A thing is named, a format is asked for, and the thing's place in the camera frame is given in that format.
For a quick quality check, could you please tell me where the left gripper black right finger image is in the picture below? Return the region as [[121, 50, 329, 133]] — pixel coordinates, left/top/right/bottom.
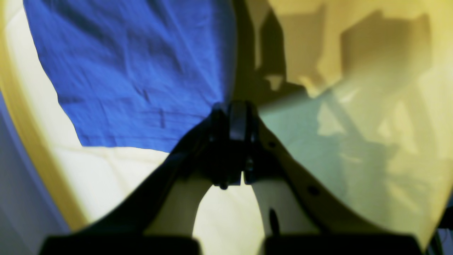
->
[[230, 101, 421, 255]]

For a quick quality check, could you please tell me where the left gripper white left finger image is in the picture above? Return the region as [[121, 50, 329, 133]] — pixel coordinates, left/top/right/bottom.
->
[[40, 106, 241, 255]]

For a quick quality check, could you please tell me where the blue-grey T-shirt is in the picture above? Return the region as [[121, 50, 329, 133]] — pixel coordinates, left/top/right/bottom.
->
[[23, 0, 237, 152]]

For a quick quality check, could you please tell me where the yellow table cloth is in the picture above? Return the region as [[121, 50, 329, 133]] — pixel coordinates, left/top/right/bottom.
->
[[1, 0, 452, 247]]

